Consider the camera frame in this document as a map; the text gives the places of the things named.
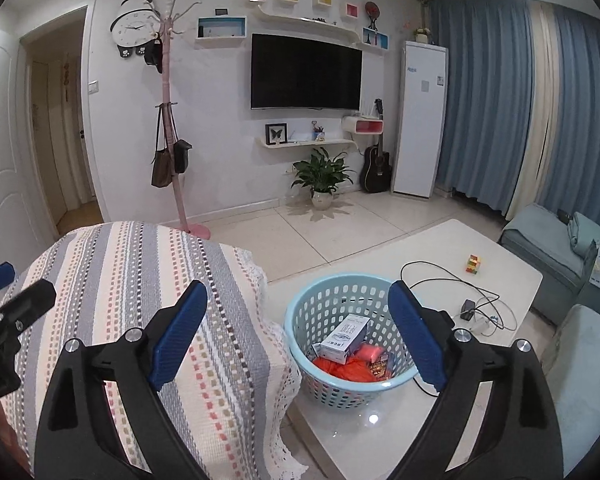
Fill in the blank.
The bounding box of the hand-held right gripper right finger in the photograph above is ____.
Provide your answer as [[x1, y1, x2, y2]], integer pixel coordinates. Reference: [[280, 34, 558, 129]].
[[387, 280, 565, 480]]

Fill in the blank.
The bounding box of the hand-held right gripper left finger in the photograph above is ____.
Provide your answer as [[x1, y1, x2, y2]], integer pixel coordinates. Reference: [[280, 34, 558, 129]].
[[34, 280, 208, 480]]

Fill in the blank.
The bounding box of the white printed carton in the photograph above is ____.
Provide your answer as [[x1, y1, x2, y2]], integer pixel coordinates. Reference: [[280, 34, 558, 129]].
[[312, 313, 372, 365]]

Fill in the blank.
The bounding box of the orange plastic bag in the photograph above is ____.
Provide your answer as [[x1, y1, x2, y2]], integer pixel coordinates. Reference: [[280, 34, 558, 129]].
[[312, 355, 387, 384]]

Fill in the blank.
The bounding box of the pale blue plastic basket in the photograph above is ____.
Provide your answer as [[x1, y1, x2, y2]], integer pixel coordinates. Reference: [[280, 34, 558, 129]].
[[284, 273, 425, 410]]

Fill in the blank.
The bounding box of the brown shoulder bag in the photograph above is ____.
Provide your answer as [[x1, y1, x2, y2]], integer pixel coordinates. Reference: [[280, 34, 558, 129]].
[[151, 105, 177, 189]]

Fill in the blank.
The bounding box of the black shoulder bag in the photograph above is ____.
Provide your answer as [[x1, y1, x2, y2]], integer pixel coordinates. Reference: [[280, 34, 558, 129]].
[[172, 139, 194, 175]]

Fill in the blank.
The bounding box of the white power adapter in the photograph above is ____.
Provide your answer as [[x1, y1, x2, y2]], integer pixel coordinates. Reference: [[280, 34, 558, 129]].
[[460, 312, 497, 334]]

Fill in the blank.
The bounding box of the white coffee table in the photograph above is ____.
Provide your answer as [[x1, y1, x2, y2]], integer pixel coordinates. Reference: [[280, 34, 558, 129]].
[[267, 218, 544, 480]]

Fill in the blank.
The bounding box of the white door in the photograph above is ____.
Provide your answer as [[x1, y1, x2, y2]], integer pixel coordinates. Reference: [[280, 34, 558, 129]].
[[0, 45, 32, 273]]

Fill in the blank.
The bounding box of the grey blue sofa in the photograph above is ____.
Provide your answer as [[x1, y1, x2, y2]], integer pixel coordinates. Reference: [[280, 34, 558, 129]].
[[499, 203, 600, 327]]

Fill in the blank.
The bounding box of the black acoustic guitar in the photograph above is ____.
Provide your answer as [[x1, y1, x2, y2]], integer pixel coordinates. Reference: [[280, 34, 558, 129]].
[[359, 98, 394, 194]]

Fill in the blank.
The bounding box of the grey sofa seat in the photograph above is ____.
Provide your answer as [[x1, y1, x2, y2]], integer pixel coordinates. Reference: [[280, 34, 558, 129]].
[[540, 304, 600, 472]]

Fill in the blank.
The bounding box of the potted green plant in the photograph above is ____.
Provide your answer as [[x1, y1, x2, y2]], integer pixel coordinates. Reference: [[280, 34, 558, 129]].
[[290, 147, 356, 211]]

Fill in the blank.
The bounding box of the teal folded blanket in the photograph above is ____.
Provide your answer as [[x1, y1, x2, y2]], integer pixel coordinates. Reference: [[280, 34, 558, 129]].
[[567, 212, 600, 262]]

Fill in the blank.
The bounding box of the white refrigerator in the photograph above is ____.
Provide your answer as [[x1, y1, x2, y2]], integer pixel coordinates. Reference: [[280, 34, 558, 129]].
[[391, 40, 449, 197]]

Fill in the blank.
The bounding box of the white and red cubby shelf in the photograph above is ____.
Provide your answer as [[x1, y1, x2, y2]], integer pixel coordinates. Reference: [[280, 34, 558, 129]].
[[341, 115, 385, 137]]

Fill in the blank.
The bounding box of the blue curtain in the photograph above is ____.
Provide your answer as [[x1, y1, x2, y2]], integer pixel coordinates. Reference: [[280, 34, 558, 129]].
[[426, 0, 542, 212], [535, 5, 600, 242]]

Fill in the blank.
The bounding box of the pink coat rack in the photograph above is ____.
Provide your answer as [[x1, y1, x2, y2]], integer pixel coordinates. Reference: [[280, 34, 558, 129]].
[[152, 0, 214, 241]]

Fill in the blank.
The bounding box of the beige curtain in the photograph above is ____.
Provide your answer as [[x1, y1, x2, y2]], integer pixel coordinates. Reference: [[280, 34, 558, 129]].
[[505, 2, 562, 222]]

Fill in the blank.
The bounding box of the wide blue box shelf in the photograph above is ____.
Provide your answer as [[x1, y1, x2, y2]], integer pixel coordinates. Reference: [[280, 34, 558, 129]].
[[196, 16, 248, 41]]

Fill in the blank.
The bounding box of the long white wavy shelf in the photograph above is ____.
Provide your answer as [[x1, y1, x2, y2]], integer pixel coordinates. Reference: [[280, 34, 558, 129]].
[[257, 4, 364, 46]]

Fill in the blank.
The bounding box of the black charger with cables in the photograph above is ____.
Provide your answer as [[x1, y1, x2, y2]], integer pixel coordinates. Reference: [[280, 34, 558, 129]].
[[400, 260, 519, 334]]

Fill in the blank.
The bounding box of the white wavy wall shelf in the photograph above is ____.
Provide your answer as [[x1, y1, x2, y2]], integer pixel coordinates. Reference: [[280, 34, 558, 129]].
[[260, 136, 359, 150]]

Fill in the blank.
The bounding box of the black wall television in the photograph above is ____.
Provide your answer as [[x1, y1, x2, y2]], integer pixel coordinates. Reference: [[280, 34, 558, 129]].
[[250, 33, 363, 111]]

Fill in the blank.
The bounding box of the panda wall clock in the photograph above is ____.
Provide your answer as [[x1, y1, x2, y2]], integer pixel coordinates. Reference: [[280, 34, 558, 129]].
[[111, 0, 162, 59]]

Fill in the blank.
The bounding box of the blue box wall shelf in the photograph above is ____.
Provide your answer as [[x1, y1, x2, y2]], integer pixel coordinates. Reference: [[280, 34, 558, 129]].
[[362, 27, 390, 51]]

